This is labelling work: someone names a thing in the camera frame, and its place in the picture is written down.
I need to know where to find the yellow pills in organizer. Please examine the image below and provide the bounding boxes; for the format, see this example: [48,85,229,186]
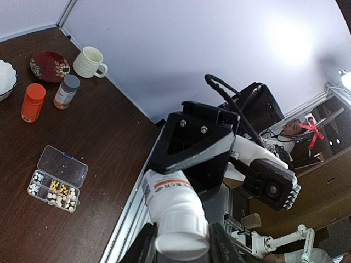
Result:
[49,180,69,196]

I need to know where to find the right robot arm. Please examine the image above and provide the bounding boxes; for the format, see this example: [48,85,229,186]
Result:
[147,82,284,201]

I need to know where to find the right aluminium frame post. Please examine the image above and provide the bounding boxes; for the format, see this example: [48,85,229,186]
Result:
[56,0,78,28]

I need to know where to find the small white pills in organizer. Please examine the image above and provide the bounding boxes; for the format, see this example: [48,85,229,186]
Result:
[27,170,44,195]

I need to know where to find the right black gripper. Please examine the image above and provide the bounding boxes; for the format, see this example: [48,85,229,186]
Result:
[149,101,240,200]

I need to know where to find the right black cable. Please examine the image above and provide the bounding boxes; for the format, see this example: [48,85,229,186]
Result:
[204,73,264,146]

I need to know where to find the white fluted bowl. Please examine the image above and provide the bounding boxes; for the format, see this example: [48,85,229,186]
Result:
[0,59,18,102]

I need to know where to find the taller small white bottle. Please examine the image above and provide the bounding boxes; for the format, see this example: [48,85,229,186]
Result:
[142,169,208,236]

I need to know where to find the taller bottle white cap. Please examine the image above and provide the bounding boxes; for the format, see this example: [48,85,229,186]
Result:
[155,214,210,261]

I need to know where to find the front aluminium rail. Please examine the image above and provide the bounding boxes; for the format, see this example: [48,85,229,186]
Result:
[101,164,154,263]

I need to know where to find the person in background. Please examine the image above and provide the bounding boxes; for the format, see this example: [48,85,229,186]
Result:
[261,118,304,163]

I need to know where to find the red patterned plate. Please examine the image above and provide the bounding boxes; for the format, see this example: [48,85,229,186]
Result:
[30,51,71,83]

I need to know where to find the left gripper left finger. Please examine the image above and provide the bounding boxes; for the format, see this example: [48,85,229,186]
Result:
[120,223,157,263]

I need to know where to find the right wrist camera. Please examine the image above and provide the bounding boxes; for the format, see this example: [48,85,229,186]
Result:
[230,135,302,211]

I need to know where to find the orange pill bottle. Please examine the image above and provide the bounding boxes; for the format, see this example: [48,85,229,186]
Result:
[21,83,46,123]

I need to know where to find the grey capped white orange bottle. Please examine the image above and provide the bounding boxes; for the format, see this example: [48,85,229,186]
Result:
[53,74,81,110]

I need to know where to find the clear plastic pill organizer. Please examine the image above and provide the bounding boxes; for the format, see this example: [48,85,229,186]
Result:
[28,145,89,212]

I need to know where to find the beige pills in organizer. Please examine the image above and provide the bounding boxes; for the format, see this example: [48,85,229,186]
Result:
[46,192,69,209]

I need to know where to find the cream ceramic mug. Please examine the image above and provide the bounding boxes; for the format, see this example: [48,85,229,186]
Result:
[72,46,109,78]

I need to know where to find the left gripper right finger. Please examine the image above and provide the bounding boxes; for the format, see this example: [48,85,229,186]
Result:
[208,223,246,263]

